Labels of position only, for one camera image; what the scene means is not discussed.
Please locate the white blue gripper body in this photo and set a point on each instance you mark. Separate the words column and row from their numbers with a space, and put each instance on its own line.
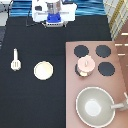
column 53, row 20

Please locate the cream slotted spatula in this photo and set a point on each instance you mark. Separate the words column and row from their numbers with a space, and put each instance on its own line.
column 15, row 64

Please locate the pink small pot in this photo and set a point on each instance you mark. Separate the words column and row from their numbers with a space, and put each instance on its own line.
column 85, row 71

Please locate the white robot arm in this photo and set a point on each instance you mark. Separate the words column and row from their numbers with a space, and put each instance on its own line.
column 53, row 13

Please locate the cream round plate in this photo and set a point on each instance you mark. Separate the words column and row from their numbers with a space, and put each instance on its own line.
column 43, row 70

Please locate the black burner back left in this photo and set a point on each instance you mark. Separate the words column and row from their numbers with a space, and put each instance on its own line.
column 81, row 51

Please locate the black burner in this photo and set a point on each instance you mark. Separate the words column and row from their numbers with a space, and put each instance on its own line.
column 81, row 51
column 76, row 70
column 106, row 69
column 103, row 51

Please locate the black burner front left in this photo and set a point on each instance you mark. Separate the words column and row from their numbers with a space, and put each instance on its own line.
column 76, row 70

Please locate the black burner back right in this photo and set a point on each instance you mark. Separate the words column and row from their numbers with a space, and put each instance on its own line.
column 103, row 51

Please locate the wooden slatted furniture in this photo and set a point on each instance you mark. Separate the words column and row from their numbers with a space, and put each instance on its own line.
column 117, row 14

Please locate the black burner front right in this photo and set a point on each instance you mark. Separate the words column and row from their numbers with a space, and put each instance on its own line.
column 106, row 69

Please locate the black table mat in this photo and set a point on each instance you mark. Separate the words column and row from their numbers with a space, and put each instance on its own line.
column 26, row 101

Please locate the grey frying pan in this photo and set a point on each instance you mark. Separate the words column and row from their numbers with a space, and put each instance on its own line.
column 96, row 107

